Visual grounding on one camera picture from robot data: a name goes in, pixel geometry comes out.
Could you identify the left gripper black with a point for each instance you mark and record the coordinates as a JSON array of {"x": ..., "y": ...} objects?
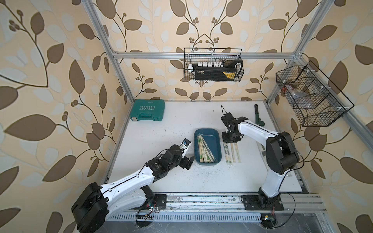
[{"x": 187, "y": 161}]

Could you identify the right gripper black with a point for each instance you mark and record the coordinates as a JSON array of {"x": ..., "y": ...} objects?
[{"x": 226, "y": 140}]

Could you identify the chopsticks pair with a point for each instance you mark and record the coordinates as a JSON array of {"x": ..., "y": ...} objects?
[
  {"x": 227, "y": 154},
  {"x": 233, "y": 153},
  {"x": 237, "y": 153}
]

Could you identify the teal plastic storage box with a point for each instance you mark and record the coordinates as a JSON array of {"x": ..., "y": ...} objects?
[{"x": 212, "y": 138}]

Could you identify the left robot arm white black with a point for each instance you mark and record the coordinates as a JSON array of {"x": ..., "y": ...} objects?
[{"x": 98, "y": 203}]

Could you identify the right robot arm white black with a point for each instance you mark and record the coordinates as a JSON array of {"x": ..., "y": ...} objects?
[{"x": 281, "y": 154}]

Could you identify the wrapped chopsticks in box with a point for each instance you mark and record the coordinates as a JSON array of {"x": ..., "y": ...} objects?
[{"x": 206, "y": 156}]

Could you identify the black power supply box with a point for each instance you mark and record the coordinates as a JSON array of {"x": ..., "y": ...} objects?
[{"x": 215, "y": 74}]

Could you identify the green black hand tool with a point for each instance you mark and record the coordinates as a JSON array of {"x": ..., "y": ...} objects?
[{"x": 258, "y": 120}]

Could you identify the green plastic tool case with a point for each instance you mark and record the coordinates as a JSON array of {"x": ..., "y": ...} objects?
[{"x": 147, "y": 110}]

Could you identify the plastic bag in basket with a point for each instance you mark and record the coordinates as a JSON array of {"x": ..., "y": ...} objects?
[{"x": 295, "y": 92}]

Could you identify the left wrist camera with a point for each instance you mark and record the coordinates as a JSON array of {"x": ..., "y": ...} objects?
[{"x": 184, "y": 147}]

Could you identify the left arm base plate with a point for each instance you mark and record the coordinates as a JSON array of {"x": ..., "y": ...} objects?
[{"x": 157, "y": 202}]

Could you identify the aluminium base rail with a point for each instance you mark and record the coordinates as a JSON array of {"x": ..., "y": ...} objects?
[{"x": 220, "y": 207}]

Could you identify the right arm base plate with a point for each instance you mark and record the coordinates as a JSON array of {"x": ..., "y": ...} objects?
[{"x": 261, "y": 202}]

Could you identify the black wire basket back wall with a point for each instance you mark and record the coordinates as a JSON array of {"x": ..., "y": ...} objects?
[{"x": 212, "y": 57}]

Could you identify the black wire basket wall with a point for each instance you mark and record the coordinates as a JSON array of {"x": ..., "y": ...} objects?
[
  {"x": 212, "y": 57},
  {"x": 326, "y": 102}
]

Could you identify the black wire basket right wall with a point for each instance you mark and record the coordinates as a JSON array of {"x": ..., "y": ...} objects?
[{"x": 326, "y": 102}]

